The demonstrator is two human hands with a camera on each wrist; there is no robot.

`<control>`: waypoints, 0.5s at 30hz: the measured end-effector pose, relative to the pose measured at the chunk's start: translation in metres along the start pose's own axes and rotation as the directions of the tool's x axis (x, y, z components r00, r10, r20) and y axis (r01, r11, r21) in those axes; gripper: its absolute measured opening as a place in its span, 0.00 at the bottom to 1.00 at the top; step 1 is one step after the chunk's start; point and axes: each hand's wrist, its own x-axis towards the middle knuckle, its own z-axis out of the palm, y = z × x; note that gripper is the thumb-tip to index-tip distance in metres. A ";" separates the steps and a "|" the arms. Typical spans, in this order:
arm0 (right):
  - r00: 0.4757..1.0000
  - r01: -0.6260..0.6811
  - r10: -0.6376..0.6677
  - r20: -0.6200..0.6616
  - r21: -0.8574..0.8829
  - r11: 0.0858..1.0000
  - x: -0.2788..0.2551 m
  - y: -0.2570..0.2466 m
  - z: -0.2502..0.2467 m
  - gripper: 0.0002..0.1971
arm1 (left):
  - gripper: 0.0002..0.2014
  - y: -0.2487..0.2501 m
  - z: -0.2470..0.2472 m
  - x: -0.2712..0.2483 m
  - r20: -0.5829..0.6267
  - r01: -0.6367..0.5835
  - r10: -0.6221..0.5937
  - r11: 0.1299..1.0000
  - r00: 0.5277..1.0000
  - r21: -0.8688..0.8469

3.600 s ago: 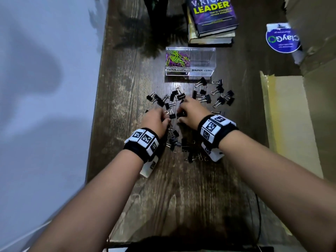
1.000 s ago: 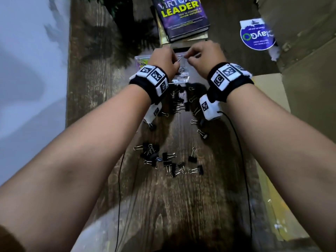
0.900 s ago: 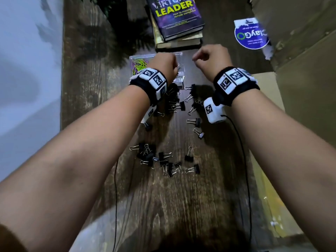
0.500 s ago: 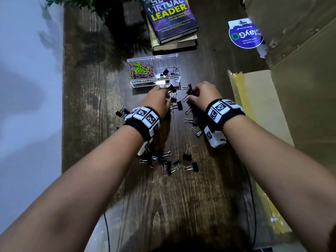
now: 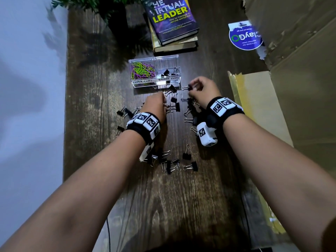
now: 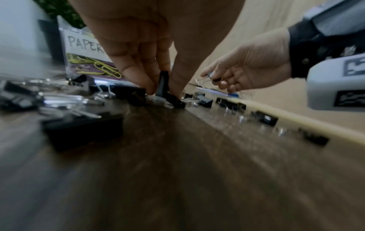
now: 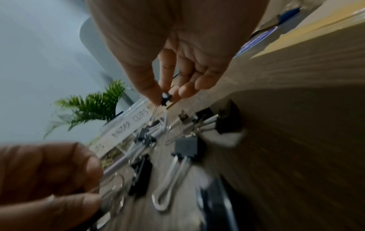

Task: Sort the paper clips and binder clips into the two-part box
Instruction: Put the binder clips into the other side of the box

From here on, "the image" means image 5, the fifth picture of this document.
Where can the person's right hand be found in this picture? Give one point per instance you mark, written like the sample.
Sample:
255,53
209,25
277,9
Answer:
208,90

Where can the person's left hand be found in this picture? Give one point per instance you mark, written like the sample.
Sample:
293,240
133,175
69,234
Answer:
155,107

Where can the bunch of sorted binder clips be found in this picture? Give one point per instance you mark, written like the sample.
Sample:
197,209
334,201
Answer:
166,72

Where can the bunch of sorted paper clips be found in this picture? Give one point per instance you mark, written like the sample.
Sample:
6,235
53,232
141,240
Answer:
143,70

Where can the clear two-compartment plastic box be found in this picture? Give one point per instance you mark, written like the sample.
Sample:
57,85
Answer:
168,61

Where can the pile of black binder clips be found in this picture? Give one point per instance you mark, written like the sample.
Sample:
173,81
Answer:
187,156

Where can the person's left forearm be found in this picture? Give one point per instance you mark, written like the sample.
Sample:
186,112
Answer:
78,196

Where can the person's right forearm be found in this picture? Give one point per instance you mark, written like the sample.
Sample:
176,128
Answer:
283,175

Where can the large brown cardboard box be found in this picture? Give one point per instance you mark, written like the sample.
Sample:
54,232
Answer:
307,76

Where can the black left wristband white markers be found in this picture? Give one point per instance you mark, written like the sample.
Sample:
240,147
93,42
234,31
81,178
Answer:
143,127

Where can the black wristband white markers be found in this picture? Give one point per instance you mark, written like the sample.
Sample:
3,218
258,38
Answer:
224,110
143,127

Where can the black right wristband white markers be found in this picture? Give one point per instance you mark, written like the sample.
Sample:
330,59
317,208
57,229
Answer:
224,110

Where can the tan book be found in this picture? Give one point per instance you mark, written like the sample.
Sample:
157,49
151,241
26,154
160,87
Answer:
176,46

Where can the yellowish cardboard sheet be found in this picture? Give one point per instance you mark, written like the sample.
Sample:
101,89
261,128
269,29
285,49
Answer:
262,107

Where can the blue round sticker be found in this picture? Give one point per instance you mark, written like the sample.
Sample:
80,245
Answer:
245,36

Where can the purple hardcover book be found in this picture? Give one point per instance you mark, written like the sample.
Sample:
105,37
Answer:
172,20

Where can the green potted artificial plant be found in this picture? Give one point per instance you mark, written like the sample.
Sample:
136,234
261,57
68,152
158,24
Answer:
115,15

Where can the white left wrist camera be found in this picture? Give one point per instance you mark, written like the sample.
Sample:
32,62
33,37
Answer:
146,152

